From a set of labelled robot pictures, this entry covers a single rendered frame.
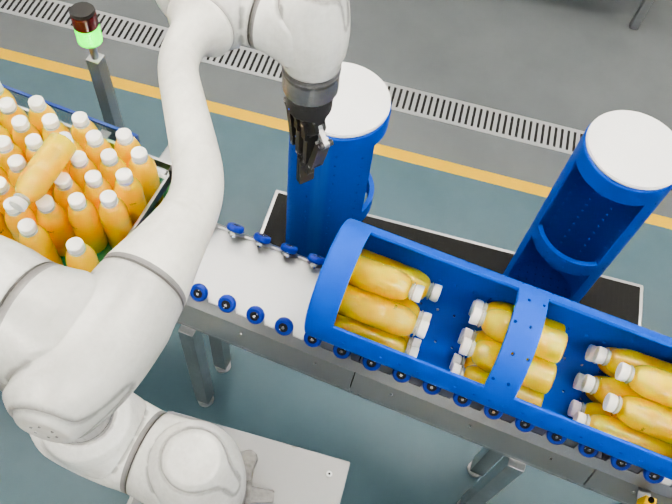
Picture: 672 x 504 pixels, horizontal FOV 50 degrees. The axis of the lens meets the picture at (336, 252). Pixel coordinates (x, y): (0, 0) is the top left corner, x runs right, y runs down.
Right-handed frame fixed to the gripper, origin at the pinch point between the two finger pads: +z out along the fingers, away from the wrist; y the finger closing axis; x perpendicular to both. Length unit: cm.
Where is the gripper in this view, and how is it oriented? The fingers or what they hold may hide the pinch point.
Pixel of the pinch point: (305, 167)
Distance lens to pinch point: 132.5
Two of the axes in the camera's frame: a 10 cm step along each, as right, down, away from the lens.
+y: -5.2, -7.5, 4.1
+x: -8.5, 4.1, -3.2
